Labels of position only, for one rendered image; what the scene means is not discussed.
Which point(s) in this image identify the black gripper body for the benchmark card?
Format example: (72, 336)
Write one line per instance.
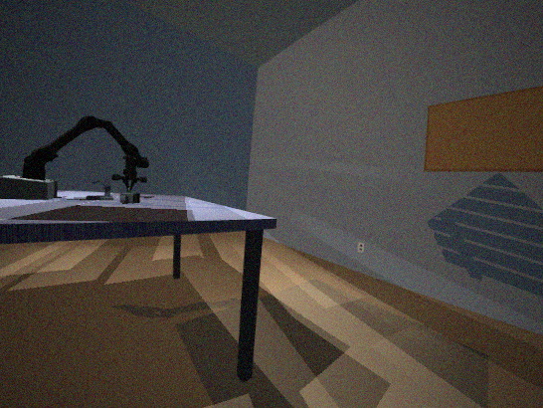
(129, 175)

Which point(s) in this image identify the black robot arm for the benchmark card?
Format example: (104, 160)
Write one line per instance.
(34, 166)

